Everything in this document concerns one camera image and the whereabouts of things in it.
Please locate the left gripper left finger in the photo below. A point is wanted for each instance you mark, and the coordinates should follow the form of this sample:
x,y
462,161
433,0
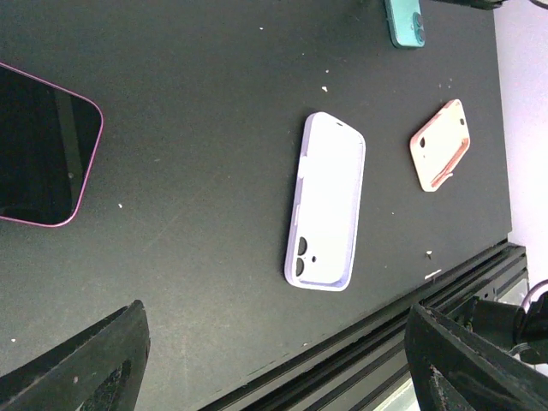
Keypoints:
x,y
100,368

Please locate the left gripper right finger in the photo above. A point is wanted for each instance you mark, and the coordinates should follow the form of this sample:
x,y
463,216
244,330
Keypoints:
x,y
453,368

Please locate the teal phone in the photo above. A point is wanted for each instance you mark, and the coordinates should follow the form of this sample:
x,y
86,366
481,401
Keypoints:
x,y
406,25

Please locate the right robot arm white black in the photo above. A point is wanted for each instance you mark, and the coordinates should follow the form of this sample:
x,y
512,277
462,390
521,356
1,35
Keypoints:
x,y
518,330

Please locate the pink-edged phone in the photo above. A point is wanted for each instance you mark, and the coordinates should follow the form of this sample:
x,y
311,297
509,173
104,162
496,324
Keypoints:
x,y
49,139

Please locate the black front aluminium rail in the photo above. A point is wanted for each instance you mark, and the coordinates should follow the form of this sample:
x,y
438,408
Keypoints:
x,y
362,365

